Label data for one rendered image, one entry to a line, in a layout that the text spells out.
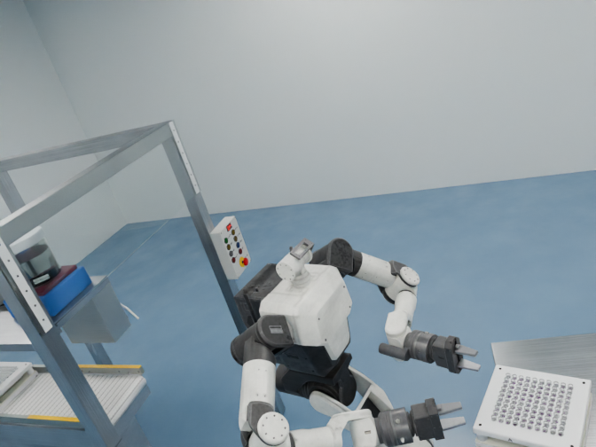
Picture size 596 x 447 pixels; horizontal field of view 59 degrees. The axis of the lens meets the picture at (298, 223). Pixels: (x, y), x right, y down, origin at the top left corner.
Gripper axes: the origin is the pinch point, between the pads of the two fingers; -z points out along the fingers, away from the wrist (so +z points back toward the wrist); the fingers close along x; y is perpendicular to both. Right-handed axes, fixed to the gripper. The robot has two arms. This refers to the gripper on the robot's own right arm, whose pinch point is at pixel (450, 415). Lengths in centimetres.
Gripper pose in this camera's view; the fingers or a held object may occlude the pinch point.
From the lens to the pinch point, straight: 148.0
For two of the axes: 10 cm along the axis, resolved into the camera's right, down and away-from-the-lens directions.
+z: -9.6, 2.6, 1.4
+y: -0.1, 4.3, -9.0
